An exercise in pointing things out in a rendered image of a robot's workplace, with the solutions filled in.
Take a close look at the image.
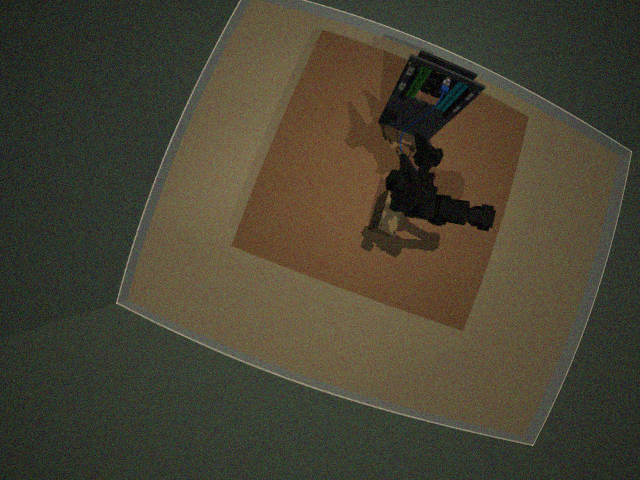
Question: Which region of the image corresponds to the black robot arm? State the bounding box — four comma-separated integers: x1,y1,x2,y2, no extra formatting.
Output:
385,169,496,231

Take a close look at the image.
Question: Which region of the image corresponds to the blue cable plug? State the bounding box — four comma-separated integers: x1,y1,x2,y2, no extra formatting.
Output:
400,77,451,153

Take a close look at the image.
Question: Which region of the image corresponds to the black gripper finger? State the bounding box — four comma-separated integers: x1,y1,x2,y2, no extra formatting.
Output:
412,132,439,158
393,153,422,192

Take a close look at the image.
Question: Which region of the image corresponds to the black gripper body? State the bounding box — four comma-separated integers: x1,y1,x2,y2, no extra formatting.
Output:
390,148,444,207

